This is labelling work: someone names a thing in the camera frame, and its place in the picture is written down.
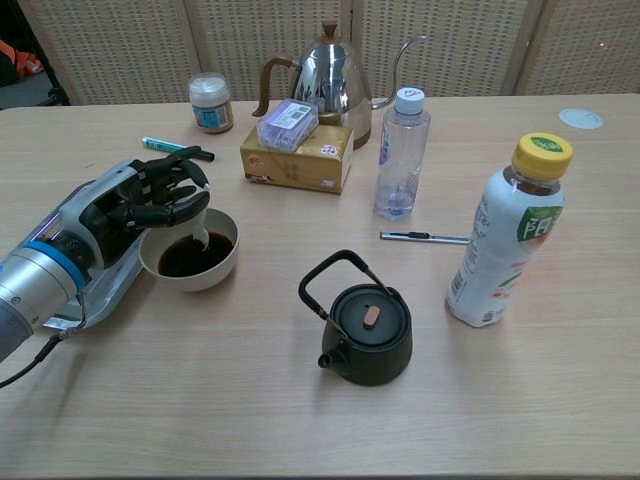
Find green white marker pen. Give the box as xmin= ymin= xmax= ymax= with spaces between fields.
xmin=141 ymin=136 xmax=216 ymax=163

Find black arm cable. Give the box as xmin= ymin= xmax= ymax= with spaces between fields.
xmin=0 ymin=307 xmax=92 ymax=389

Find white tea bottle yellow cap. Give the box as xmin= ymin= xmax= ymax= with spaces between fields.
xmin=445 ymin=132 xmax=575 ymax=329

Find white round table grommet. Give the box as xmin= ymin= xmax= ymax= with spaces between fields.
xmin=558 ymin=106 xmax=605 ymax=130

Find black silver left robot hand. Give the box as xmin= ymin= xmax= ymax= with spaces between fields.
xmin=55 ymin=146 xmax=212 ymax=274

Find stainless steel gooseneck kettle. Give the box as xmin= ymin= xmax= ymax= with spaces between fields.
xmin=251 ymin=19 xmax=428 ymax=151

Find jar with white lid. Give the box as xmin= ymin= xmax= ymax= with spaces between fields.
xmin=187 ymin=73 xmax=235 ymax=135

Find gold tissue pack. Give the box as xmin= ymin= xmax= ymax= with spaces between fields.
xmin=239 ymin=123 xmax=356 ymax=195

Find white plastic spoon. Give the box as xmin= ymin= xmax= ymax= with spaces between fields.
xmin=187 ymin=183 xmax=212 ymax=252

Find woven folding screen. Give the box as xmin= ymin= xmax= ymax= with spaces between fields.
xmin=14 ymin=0 xmax=640 ymax=107

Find black cast iron teapot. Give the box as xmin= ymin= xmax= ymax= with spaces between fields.
xmin=298 ymin=249 xmax=414 ymax=387

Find silver utility knife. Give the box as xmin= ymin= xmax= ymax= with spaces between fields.
xmin=379 ymin=230 xmax=472 ymax=246

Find purple plastic box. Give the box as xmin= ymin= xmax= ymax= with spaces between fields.
xmin=256 ymin=97 xmax=320 ymax=152

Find black tripod stand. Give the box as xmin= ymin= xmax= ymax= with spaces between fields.
xmin=42 ymin=62 xmax=72 ymax=107

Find beige cup of black coffee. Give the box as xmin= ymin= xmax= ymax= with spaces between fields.
xmin=138 ymin=207 xmax=240 ymax=294

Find clear plastic water bottle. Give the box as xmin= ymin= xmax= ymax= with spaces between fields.
xmin=373 ymin=86 xmax=432 ymax=222

